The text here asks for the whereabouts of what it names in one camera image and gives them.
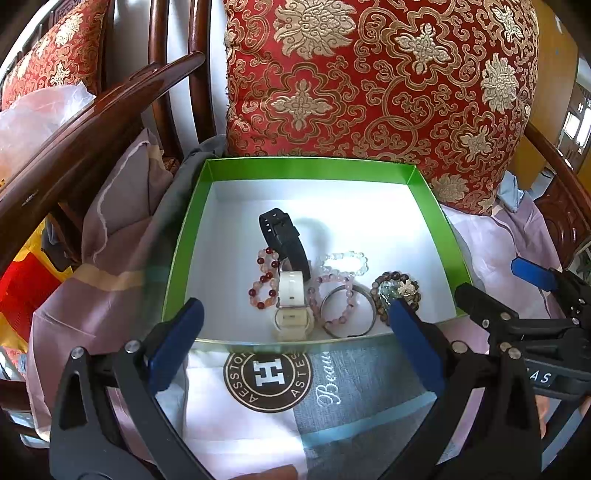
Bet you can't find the gold flower charm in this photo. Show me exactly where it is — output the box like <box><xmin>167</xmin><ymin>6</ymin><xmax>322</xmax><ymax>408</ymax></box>
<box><xmin>397</xmin><ymin>280</ymin><xmax>419</xmax><ymax>298</ymax></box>

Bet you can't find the brown bead bracelet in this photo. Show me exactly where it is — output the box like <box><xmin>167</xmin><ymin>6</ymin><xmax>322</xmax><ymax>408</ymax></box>
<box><xmin>369</xmin><ymin>270</ymin><xmax>423</xmax><ymax>324</ymax></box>

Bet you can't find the white clear bead bracelet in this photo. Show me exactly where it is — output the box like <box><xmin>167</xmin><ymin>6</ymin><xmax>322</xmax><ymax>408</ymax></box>
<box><xmin>317</xmin><ymin>250</ymin><xmax>370</xmax><ymax>278</ymax></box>

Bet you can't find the silver metal bangle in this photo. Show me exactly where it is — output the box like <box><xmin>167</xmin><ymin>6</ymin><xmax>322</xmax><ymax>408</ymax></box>
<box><xmin>320</xmin><ymin>284</ymin><xmax>378</xmax><ymax>339</ymax></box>

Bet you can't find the purple bead bracelet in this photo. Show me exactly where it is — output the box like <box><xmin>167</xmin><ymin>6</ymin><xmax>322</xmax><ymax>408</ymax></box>
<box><xmin>306</xmin><ymin>272</ymin><xmax>358</xmax><ymax>326</ymax></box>

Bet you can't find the white strap watch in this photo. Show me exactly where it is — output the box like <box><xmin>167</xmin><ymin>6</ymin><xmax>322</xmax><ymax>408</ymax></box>
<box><xmin>273</xmin><ymin>271</ymin><xmax>315</xmax><ymax>342</ymax></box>

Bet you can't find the red bead bracelet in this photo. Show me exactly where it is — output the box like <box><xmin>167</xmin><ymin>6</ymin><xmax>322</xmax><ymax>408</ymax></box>
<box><xmin>247</xmin><ymin>246</ymin><xmax>282</xmax><ymax>310</ymax></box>

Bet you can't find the black strap watch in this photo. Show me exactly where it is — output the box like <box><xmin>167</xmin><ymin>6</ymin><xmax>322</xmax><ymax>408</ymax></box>
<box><xmin>259</xmin><ymin>208</ymin><xmax>311</xmax><ymax>281</ymax></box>

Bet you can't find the right hand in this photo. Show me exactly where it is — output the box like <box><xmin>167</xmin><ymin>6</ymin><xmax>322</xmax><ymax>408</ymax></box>
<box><xmin>535</xmin><ymin>395</ymin><xmax>591</xmax><ymax>439</ymax></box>

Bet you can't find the purple plaid bed sheet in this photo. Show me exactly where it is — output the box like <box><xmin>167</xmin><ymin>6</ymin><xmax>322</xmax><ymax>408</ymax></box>
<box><xmin>26</xmin><ymin>131</ymin><xmax>560</xmax><ymax>479</ymax></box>

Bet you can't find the red yellow bag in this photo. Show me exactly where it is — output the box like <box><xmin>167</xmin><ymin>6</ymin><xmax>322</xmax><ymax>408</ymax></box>
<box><xmin>0</xmin><ymin>218</ymin><xmax>73</xmax><ymax>353</ymax></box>

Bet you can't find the large red gold cushion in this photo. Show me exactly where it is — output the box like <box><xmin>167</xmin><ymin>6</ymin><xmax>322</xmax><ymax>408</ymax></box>
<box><xmin>224</xmin><ymin>0</ymin><xmax>539</xmax><ymax>215</ymax></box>

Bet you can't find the green cardboard box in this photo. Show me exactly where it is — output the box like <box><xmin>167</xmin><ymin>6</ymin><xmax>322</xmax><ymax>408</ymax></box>
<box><xmin>162</xmin><ymin>157</ymin><xmax>470</xmax><ymax>349</ymax></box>

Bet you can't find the dark wooden armchair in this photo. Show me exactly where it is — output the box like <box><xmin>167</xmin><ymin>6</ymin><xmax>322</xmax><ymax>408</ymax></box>
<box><xmin>0</xmin><ymin>0</ymin><xmax>591</xmax><ymax>462</ymax></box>

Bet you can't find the translucent plastic bag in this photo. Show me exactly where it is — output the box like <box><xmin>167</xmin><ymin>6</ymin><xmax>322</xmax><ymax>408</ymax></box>
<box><xmin>0</xmin><ymin>82</ymin><xmax>96</xmax><ymax>187</ymax></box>

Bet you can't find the small red gold cushion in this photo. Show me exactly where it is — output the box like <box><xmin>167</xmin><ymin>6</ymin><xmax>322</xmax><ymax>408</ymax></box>
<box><xmin>1</xmin><ymin>0</ymin><xmax>112</xmax><ymax>110</ymax></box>

